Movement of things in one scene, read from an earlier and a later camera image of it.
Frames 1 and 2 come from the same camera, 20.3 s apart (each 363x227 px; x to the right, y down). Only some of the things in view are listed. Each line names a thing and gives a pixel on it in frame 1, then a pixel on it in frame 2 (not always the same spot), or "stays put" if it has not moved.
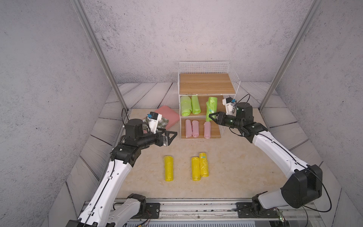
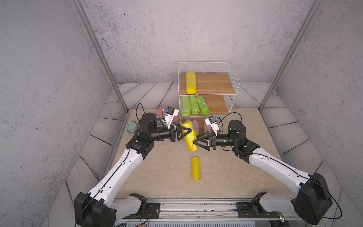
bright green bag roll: [211, 108] → [204, 109]
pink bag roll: [195, 128] stays put
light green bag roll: [185, 105] stays put
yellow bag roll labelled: [203, 165] → [190, 138]
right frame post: [292, 51] stays put
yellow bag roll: [168, 167] → [191, 82]
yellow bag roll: [195, 166] stays put
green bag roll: [195, 106] stays put
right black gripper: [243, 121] → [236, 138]
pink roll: [207, 129] stays put
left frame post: [100, 51] stays put
